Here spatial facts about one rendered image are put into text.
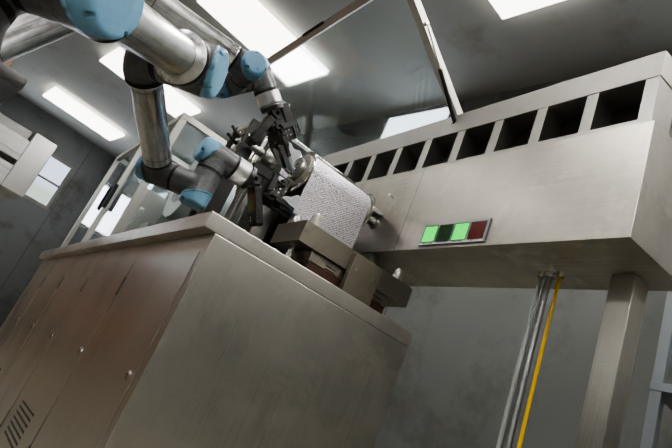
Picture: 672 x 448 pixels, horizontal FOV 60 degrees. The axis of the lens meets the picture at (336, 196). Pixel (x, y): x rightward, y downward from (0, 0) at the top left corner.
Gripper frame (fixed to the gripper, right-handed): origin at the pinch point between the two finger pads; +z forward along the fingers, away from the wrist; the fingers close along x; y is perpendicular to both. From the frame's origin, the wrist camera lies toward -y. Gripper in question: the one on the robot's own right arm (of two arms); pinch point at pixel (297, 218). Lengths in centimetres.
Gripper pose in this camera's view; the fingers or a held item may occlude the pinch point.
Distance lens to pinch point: 172.6
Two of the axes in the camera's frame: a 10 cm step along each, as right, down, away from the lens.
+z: 7.4, 5.2, 4.4
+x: -5.6, 1.1, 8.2
